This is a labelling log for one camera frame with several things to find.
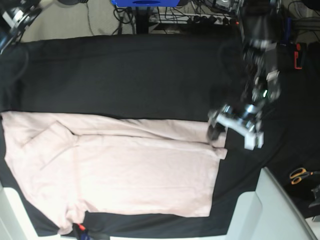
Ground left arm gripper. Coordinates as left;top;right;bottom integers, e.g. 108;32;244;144
206;82;281;144

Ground white power strip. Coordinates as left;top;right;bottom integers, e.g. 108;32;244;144
149;12;240;26

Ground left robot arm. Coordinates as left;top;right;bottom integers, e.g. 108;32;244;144
207;0;283;150

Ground black table cloth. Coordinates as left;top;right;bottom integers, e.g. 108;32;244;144
0;34;320;239

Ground orange black clamp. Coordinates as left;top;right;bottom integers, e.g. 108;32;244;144
72;223;88;240

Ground red black clamp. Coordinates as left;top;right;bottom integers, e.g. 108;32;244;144
293;42;308;70

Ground orange handled scissors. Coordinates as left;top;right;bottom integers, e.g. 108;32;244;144
289;167;320;185

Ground blue plastic box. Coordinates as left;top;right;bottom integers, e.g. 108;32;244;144
111;0;180;8

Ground pink T-shirt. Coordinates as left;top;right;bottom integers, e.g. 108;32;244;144
1;111;227;234

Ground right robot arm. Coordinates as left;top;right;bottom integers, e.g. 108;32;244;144
0;0;46;53

